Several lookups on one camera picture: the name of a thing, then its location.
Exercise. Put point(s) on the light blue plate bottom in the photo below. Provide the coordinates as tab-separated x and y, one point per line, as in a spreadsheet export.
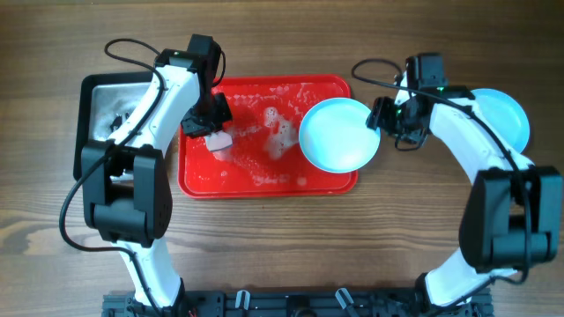
506	115

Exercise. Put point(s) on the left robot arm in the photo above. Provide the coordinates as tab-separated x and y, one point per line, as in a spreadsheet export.
126	193

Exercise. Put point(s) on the pink sponge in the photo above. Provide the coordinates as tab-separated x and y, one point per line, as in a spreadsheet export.
218	141

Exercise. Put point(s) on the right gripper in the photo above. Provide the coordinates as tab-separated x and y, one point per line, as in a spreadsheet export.
378	114

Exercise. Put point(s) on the light blue plate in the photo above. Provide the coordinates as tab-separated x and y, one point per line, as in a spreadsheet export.
335	138
506	115

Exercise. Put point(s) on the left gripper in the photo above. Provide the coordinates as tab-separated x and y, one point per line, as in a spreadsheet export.
204	121

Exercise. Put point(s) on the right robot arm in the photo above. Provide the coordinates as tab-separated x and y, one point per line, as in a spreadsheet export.
511	220

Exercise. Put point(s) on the red plastic tray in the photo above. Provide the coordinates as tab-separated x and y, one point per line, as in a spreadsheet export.
265	158

